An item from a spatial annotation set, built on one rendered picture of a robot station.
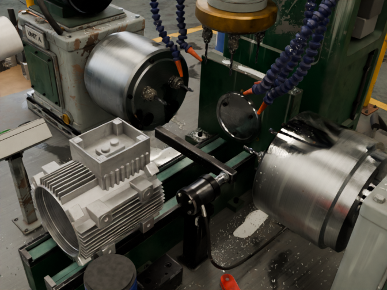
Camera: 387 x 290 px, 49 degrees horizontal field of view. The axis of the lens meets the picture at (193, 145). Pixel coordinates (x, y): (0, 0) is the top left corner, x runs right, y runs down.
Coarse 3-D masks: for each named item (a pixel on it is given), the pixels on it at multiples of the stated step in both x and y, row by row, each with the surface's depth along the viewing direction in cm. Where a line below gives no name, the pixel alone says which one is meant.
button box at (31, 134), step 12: (36, 120) 97; (12, 132) 94; (24, 132) 95; (36, 132) 97; (48, 132) 99; (0, 144) 92; (12, 144) 93; (24, 144) 95; (36, 144) 99; (0, 156) 92
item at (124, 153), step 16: (96, 128) 85; (112, 128) 89; (128, 128) 87; (80, 144) 82; (96, 144) 86; (112, 144) 84; (128, 144) 86; (144, 144) 83; (80, 160) 82; (96, 160) 77; (112, 160) 79; (128, 160) 82; (144, 160) 86; (96, 176) 80; (112, 176) 80; (128, 176) 84
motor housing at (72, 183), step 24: (72, 168) 81; (48, 192) 87; (72, 192) 76; (96, 192) 80; (120, 192) 82; (48, 216) 89; (120, 216) 81; (144, 216) 87; (72, 240) 88; (96, 240) 79; (120, 240) 85
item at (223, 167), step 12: (156, 132) 107; (168, 132) 106; (168, 144) 106; (180, 144) 102; (192, 156) 101; (204, 156) 98; (204, 168) 99; (216, 168) 96; (228, 168) 95; (228, 180) 95
